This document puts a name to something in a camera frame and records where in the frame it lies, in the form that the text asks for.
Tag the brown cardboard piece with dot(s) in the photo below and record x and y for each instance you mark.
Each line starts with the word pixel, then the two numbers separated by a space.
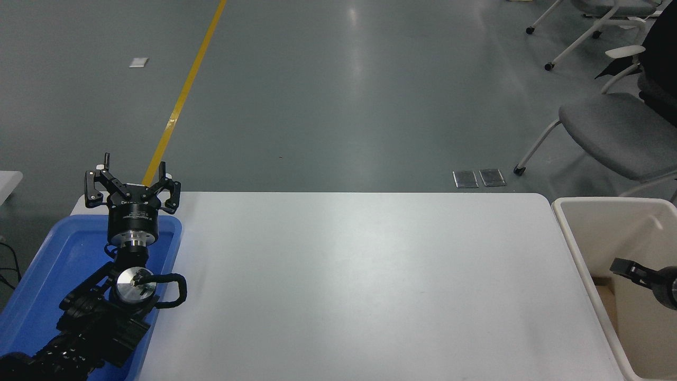
pixel 605 299

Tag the metal floor plate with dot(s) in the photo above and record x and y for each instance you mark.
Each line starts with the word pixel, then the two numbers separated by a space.
pixel 465 179
pixel 492 178

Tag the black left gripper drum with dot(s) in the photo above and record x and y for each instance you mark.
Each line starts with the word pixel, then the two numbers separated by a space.
pixel 134 219

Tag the small white side table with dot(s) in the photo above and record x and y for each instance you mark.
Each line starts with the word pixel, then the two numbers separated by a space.
pixel 8 182

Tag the large pale plastic bin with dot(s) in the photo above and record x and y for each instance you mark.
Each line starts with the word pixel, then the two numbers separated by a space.
pixel 608 233

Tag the black jacket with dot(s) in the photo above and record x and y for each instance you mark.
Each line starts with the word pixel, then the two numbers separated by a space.
pixel 661 47

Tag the grey seat white frame chair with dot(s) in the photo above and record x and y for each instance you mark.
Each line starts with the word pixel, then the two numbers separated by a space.
pixel 619 132

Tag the blue plastic tray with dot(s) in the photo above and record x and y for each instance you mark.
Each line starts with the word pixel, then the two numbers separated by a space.
pixel 53 264

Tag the white frame wheeled chair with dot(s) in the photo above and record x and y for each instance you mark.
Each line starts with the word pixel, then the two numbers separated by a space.
pixel 608 6

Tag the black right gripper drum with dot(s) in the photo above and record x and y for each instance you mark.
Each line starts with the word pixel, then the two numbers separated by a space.
pixel 664 288

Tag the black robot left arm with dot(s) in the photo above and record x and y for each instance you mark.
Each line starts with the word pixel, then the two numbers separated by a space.
pixel 90 323

